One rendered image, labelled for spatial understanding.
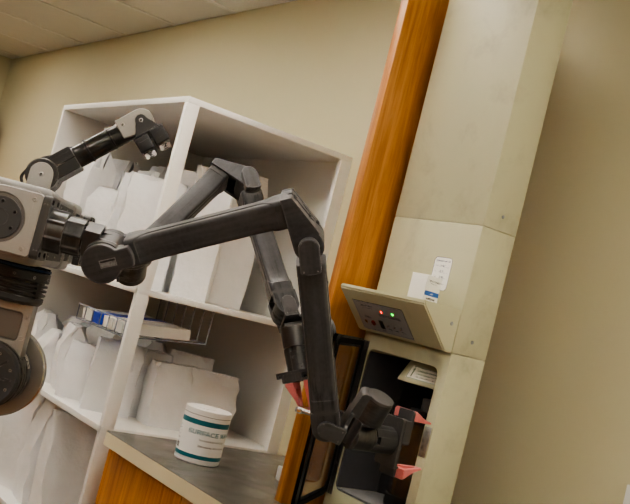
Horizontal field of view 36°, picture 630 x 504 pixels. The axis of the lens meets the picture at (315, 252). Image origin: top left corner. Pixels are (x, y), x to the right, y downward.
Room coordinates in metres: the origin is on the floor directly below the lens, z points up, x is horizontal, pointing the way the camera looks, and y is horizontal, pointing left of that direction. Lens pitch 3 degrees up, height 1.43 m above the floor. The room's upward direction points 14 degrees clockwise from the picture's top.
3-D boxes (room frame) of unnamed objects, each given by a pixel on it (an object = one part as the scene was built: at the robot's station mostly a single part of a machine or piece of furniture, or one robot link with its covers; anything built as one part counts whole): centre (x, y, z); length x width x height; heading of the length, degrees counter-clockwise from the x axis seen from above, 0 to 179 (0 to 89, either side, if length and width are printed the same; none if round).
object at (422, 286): (2.27, -0.27, 1.54); 0.05 x 0.05 x 0.06; 40
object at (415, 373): (2.41, -0.36, 1.34); 0.18 x 0.18 x 0.05
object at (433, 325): (2.34, -0.22, 1.46); 0.32 x 0.12 x 0.10; 35
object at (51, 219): (1.85, 0.47, 1.45); 0.09 x 0.08 x 0.12; 4
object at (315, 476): (2.34, -0.13, 1.19); 0.30 x 0.01 x 0.40; 164
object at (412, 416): (2.07, -0.29, 1.24); 0.09 x 0.07 x 0.07; 124
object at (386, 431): (2.03, -0.23, 1.21); 0.07 x 0.07 x 0.10; 34
